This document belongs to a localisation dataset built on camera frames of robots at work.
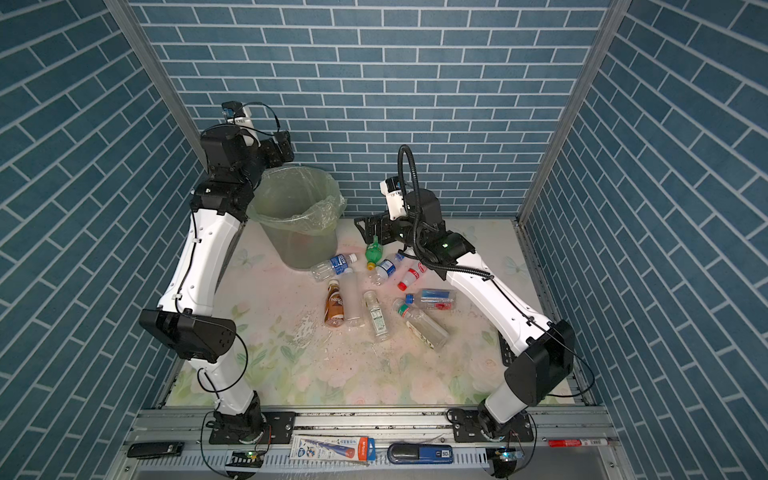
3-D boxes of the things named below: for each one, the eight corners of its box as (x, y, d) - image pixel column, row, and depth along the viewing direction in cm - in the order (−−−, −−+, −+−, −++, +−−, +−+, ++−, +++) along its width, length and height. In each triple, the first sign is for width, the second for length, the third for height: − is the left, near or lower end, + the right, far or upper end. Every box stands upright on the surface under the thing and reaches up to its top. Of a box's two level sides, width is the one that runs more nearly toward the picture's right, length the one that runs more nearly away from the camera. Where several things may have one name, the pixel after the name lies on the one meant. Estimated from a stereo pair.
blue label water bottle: (314, 284, 102) (311, 276, 98) (310, 271, 106) (307, 263, 102) (360, 269, 106) (359, 261, 103) (355, 257, 110) (354, 249, 106)
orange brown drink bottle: (326, 327, 92) (323, 320, 89) (330, 284, 103) (328, 276, 99) (344, 326, 93) (342, 319, 89) (346, 283, 103) (344, 275, 99)
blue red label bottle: (405, 311, 97) (406, 306, 94) (405, 295, 101) (405, 289, 98) (455, 312, 97) (457, 306, 94) (453, 295, 101) (455, 289, 98)
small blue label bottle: (369, 281, 103) (368, 275, 100) (390, 255, 111) (390, 248, 107) (382, 288, 101) (382, 282, 98) (402, 261, 109) (402, 254, 106)
